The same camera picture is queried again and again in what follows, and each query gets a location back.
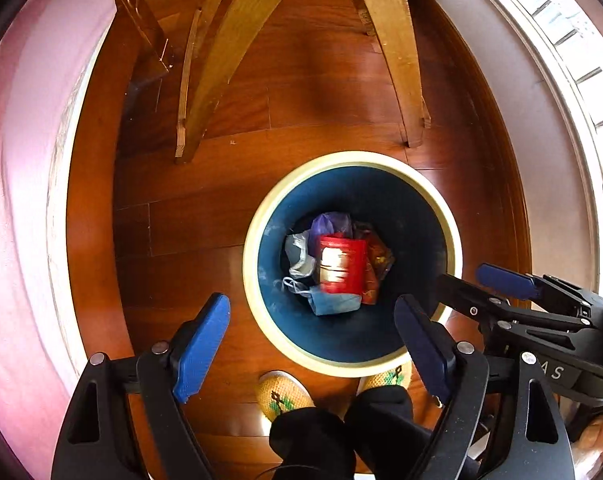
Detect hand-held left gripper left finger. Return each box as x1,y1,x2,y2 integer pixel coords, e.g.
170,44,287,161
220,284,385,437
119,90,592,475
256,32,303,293
50,292,231,480

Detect purple plastic bag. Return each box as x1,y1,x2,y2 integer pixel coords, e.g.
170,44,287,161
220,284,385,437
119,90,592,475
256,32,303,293
310,212,355,241

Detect red packet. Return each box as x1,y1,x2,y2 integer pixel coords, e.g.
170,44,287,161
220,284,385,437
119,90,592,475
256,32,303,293
315,234,368,295

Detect cream rimmed blue trash bin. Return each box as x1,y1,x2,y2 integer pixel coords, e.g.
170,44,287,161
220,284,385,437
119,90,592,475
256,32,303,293
242,151,463,378

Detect orange snack packet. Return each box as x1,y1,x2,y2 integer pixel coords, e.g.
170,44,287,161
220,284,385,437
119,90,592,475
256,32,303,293
354,222,396,306

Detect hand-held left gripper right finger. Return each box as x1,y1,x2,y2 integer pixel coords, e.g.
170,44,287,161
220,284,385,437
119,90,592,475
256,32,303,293
393,294,576,480

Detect white tissue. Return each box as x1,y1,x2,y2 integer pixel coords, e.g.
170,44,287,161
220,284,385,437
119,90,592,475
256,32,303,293
284,230,318,281

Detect person's black trousers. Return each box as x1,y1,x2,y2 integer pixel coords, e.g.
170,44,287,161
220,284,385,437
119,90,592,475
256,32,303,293
268,385,482,480

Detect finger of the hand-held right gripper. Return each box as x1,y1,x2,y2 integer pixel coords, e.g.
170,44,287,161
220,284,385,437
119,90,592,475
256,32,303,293
475,262,603,318
436,273,593,333

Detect blue face mask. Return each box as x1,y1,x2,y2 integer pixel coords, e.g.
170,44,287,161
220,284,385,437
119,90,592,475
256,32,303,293
281,277,362,317

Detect metal window grille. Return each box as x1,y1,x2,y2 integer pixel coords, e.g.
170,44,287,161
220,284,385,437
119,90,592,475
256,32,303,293
461,0,603,131

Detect wooden chair legs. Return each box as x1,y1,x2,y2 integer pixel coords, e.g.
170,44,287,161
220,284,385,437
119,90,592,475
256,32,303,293
94,0,432,166

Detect person's right hand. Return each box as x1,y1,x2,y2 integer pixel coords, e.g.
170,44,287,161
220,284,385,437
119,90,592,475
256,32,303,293
579,400,603,458

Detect yellow knitted slipper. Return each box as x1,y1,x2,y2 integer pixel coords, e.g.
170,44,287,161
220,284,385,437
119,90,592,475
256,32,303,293
255,371,316,423
356,362,413,392

